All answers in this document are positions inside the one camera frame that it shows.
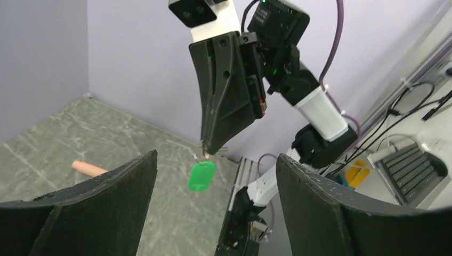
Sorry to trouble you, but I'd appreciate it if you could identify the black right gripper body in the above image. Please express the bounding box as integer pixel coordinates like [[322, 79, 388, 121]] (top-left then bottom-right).
[[240, 33, 267, 118]]

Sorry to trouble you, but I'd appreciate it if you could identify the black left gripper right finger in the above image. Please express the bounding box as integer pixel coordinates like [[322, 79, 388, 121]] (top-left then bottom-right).
[[276, 154, 451, 255]]

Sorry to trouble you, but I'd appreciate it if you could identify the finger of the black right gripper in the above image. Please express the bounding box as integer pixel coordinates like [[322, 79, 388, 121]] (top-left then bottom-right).
[[203, 31, 256, 154], [189, 39, 215, 149]]

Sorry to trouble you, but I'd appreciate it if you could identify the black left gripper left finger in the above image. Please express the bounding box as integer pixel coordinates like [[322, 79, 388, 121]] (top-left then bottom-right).
[[1, 150, 158, 255]]

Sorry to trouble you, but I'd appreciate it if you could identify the green plastic key tag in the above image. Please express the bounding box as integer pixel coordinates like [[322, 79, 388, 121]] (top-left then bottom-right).
[[187, 161, 216, 192]]

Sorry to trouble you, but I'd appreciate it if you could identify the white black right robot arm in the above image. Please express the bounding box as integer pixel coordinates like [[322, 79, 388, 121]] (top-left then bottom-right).
[[170, 1, 357, 192]]

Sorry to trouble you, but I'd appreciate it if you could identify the beige wooden pestle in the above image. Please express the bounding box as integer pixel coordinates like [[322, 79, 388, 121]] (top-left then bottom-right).
[[71, 161, 107, 178]]

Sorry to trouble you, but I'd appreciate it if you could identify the grey computer keyboard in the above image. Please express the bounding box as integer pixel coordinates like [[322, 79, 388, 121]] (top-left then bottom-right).
[[368, 142, 451, 209]]

